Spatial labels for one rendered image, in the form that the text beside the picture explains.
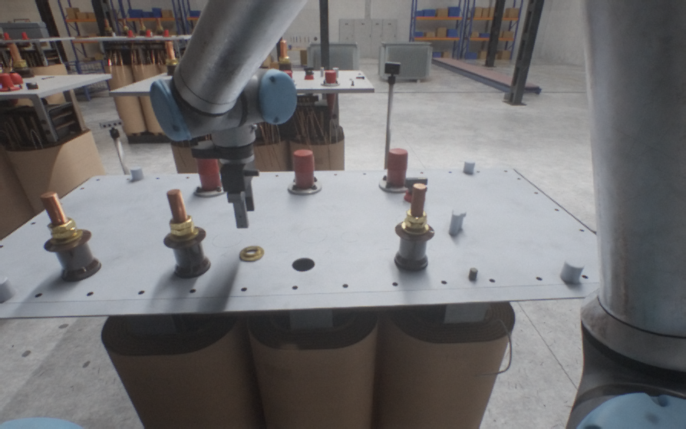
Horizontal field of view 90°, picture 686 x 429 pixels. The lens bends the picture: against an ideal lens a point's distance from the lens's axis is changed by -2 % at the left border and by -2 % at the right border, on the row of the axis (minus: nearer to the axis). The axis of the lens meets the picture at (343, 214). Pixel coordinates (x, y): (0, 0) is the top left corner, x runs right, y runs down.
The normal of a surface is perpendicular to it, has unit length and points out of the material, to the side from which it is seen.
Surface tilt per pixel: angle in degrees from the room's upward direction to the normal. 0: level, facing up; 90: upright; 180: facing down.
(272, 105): 90
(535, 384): 0
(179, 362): 90
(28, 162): 90
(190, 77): 98
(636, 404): 5
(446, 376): 90
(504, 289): 11
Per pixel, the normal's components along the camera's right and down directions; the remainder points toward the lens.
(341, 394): 0.20, 0.47
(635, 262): -0.88, 0.33
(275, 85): 0.81, 0.29
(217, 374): 0.64, 0.37
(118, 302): 0.01, -0.77
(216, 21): -0.56, 0.52
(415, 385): -0.38, 0.45
